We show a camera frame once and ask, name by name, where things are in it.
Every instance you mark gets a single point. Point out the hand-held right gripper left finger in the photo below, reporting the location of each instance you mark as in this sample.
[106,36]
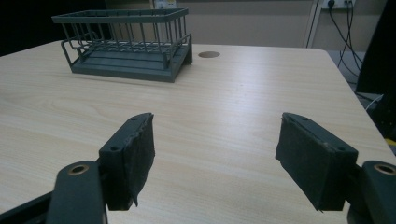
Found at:
[130,161]

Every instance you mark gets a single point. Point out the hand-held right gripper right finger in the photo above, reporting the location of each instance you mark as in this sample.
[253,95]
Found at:
[314,161]

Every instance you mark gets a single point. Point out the black stand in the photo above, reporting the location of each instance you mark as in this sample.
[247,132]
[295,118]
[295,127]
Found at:
[378,62]

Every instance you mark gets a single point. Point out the white wall socket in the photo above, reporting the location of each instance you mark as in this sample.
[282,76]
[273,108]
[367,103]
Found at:
[337,3]

